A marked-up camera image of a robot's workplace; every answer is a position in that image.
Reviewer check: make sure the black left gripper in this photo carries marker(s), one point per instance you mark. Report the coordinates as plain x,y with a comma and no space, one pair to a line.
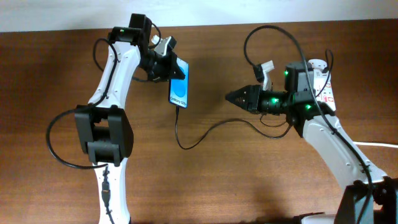
169,72

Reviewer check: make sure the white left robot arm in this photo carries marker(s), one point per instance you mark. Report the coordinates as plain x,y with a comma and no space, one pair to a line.
104,131

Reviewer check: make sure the white power strip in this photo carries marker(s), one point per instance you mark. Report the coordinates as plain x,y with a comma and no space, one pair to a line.
324,93

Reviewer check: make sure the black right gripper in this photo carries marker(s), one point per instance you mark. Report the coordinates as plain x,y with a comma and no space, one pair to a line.
252,99

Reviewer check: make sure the blue Galaxy smartphone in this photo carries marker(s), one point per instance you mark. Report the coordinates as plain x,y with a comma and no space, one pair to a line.
178,89

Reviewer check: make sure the white USB charger adapter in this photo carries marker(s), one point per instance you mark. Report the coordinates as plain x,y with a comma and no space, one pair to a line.
320,71

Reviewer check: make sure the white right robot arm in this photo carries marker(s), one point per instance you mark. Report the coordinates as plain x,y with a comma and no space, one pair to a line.
370,195

